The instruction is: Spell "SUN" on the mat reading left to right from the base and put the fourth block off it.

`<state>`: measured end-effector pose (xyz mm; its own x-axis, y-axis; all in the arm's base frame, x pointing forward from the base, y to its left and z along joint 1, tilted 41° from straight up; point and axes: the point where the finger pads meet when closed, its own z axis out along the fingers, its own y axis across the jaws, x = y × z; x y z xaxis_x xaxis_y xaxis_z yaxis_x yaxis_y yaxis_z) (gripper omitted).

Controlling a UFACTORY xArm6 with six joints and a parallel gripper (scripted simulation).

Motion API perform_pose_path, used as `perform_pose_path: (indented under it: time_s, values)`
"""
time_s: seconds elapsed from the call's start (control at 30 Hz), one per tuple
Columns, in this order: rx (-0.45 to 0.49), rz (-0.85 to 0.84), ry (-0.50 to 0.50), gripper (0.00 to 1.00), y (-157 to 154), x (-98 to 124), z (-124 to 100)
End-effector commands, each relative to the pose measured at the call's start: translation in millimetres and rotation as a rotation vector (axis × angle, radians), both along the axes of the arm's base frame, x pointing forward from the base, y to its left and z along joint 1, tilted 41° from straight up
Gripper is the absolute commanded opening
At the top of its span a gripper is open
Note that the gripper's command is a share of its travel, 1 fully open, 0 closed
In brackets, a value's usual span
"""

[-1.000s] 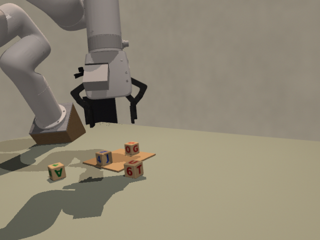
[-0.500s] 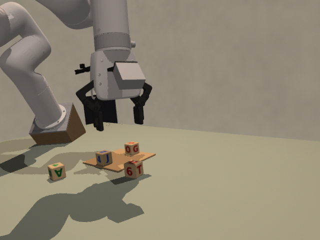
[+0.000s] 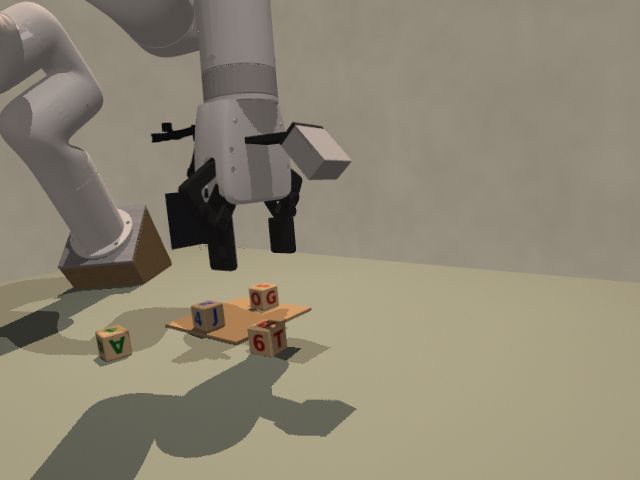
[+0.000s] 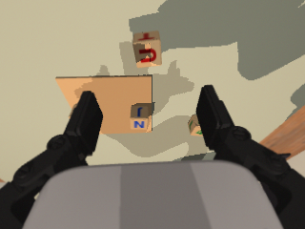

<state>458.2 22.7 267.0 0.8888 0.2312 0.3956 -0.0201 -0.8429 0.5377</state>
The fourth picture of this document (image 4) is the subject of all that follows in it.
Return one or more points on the orange flat mat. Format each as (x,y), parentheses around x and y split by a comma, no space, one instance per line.
(115,96)

